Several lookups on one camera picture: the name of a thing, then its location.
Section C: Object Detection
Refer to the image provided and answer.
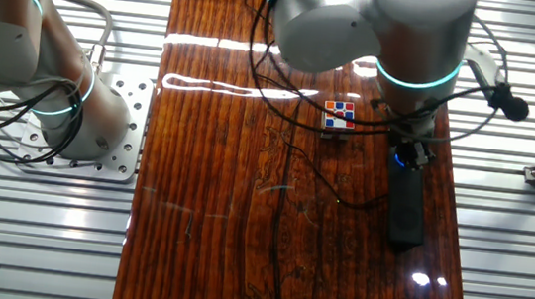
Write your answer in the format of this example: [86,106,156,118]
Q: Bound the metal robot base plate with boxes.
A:
[13,62,157,187]

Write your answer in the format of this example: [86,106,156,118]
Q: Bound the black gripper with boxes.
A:
[389,130,438,173]

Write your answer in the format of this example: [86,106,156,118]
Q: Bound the black foam microphone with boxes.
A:
[487,81,533,123]

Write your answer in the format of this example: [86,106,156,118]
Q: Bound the brown wood grain board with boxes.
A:
[110,0,506,299]

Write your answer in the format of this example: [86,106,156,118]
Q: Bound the thin black speaker cable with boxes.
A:
[222,0,412,214]

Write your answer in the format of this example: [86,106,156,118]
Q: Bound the black soundbar speaker with knob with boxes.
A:
[377,132,436,250]

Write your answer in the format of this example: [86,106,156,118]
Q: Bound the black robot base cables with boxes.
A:
[0,75,89,173]

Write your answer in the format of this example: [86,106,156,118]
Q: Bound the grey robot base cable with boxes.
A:
[39,0,118,77]

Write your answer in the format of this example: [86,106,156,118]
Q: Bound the rubik's cube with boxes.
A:
[318,99,359,143]

